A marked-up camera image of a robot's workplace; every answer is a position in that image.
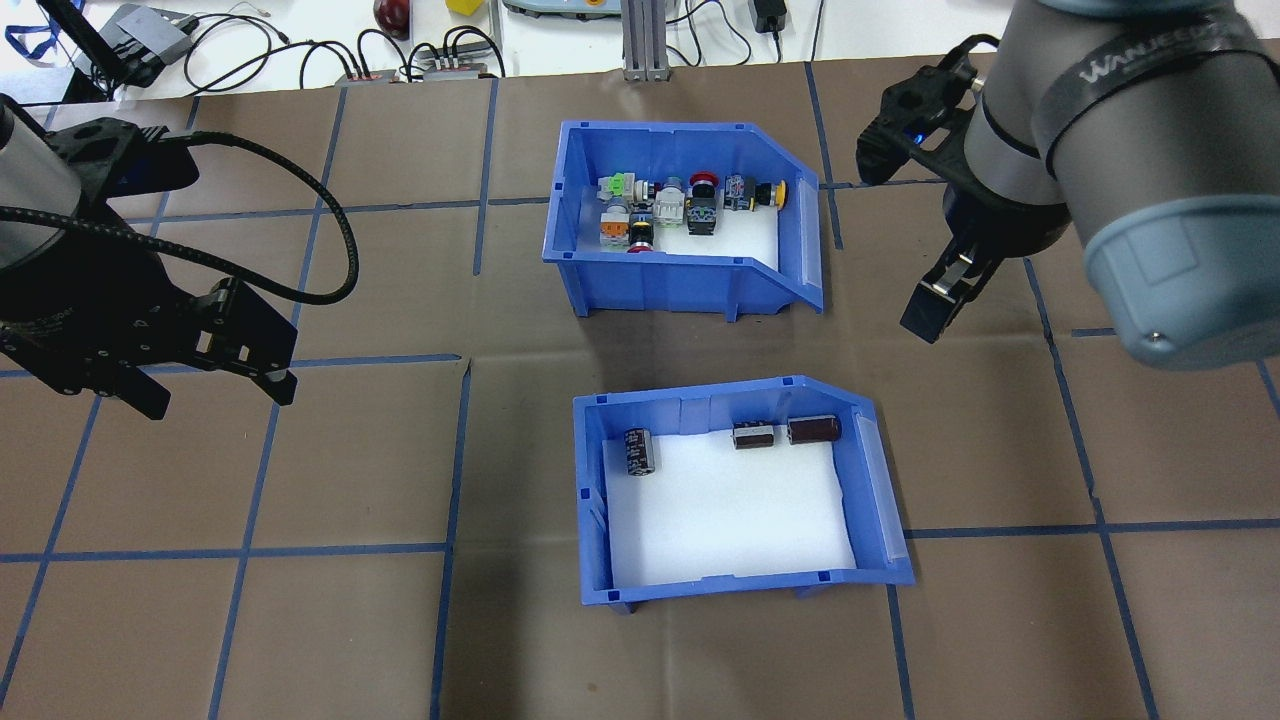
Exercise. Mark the blue bin with buttons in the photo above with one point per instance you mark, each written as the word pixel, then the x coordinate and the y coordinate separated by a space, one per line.
pixel 660 285

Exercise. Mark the blue bin with capacitors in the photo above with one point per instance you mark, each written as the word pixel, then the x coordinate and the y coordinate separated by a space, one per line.
pixel 700 592

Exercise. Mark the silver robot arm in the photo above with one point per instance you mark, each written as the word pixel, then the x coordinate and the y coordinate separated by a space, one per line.
pixel 25 160
pixel 1150 170

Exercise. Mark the yellow push button blue contact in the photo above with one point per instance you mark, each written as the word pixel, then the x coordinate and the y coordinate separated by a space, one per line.
pixel 740 193

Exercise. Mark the red mushroom push button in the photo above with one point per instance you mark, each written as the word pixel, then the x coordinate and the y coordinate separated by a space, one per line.
pixel 702 212

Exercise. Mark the black orange connector box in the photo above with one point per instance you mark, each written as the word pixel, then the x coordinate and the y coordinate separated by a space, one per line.
pixel 365 76
pixel 450 70

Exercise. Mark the green white contact push button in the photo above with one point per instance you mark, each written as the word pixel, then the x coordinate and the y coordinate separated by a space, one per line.
pixel 618 187

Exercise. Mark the dark red capacitor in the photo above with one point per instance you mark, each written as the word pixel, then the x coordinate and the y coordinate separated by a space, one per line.
pixel 813 431

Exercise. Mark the striped brown capacitor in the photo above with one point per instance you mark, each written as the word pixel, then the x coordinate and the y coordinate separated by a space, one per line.
pixel 753 436

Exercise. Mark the grey docking hub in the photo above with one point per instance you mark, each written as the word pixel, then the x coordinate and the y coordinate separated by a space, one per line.
pixel 150 35

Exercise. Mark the black power adapter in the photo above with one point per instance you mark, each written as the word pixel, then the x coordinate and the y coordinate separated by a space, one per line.
pixel 770 15

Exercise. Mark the black capacitor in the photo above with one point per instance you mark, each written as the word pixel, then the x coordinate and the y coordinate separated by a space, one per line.
pixel 638 452

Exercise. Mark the red yellow round object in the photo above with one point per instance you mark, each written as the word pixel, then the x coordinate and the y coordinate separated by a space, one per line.
pixel 391 17

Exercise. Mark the yellow cube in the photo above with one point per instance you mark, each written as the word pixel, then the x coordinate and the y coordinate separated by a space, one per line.
pixel 463 6

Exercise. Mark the grey teach pendant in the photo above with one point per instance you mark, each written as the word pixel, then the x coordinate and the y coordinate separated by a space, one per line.
pixel 560 7

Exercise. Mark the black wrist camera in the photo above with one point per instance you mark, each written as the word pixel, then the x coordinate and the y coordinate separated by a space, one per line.
pixel 130 165
pixel 915 110

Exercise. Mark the black camera stand pole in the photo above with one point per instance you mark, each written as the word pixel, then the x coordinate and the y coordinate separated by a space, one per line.
pixel 75 45

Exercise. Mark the white block selector switch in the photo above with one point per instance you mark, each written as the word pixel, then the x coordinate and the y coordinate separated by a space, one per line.
pixel 668 208

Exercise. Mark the aluminium profile post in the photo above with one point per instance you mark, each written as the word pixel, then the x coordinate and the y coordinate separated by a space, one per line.
pixel 643 40

